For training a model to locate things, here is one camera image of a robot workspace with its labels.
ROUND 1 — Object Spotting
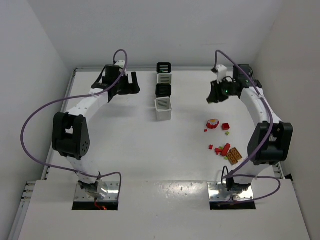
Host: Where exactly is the red white flower lego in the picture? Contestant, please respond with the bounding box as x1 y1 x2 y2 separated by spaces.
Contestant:
206 119 220 129

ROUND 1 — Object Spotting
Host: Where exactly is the long red lego brick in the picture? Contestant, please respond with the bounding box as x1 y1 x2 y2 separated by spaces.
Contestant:
220 143 231 157

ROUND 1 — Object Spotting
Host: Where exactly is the orange lego plate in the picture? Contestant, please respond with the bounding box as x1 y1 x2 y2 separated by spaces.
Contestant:
226 147 243 166

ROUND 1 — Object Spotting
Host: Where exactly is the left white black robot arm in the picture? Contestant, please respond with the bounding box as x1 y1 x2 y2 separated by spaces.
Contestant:
52 60 140 197

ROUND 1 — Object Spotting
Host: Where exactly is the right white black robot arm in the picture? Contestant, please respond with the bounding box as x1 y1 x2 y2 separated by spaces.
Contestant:
207 64 294 191

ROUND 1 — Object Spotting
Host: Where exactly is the near black slatted container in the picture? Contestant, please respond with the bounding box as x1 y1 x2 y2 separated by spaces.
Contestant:
155 83 172 98

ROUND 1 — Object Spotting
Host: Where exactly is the black slatted container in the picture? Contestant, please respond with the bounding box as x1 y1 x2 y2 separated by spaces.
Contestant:
155 83 172 98
156 62 172 74

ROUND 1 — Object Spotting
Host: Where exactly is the far white slatted container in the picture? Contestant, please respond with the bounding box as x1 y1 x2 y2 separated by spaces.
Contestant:
157 73 172 85

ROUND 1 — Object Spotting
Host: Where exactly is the white slatted container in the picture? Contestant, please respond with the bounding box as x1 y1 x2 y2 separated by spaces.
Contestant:
154 96 172 121
157 73 172 85

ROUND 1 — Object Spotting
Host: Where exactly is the red square lego brick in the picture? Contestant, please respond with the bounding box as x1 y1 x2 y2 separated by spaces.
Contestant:
221 123 230 131

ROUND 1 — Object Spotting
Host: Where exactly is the near white slatted container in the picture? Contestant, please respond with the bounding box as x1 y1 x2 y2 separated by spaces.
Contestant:
154 96 172 121

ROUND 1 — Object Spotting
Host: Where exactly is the far black slatted container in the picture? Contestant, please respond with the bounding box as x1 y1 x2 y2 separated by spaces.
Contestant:
156 62 172 74

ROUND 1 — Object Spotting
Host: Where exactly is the red curved lego piece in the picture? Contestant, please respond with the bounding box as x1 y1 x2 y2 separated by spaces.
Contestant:
214 148 223 155

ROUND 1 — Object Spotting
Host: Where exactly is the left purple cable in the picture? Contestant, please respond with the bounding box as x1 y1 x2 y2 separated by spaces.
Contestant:
20 49 130 198

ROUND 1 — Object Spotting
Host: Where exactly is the purple cable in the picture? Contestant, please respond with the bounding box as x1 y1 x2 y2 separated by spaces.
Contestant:
214 50 282 205
20 49 130 198

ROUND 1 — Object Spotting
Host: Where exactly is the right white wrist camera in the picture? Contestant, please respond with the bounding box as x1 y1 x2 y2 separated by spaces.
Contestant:
211 64 228 84

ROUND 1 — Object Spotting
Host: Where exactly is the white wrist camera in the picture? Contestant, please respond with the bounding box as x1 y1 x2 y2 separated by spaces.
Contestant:
211 64 228 84
115 60 128 76

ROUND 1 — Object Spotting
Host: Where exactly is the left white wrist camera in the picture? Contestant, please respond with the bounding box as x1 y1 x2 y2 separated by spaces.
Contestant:
115 60 128 76

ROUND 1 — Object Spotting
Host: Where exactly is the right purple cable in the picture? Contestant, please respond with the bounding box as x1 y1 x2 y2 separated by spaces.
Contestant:
214 50 282 205

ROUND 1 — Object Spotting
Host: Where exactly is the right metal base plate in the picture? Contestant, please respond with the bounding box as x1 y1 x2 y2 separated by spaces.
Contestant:
207 181 254 203

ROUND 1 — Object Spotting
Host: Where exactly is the metal base plate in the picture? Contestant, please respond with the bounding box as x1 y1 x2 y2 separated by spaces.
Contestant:
207 181 254 203
74 181 120 203

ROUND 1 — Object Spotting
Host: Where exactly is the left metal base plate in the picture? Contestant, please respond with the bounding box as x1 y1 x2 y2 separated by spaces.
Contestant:
74 181 120 203

